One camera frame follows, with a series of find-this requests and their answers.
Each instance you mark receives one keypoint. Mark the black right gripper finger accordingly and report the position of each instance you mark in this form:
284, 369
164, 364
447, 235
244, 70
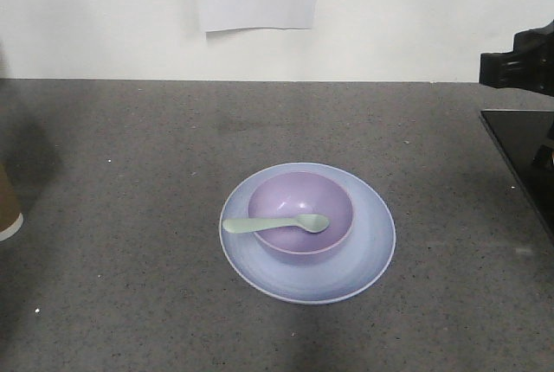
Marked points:
528, 66

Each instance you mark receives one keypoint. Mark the black induction cooktop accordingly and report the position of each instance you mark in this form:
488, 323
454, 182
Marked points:
524, 138

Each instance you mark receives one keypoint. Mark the light green plastic spoon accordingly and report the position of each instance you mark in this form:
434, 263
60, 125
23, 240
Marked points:
312, 223

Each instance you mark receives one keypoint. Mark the light blue plate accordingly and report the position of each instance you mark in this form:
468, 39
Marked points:
293, 265

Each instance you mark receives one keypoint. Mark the brown paper cup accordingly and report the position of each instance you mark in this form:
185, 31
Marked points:
11, 212

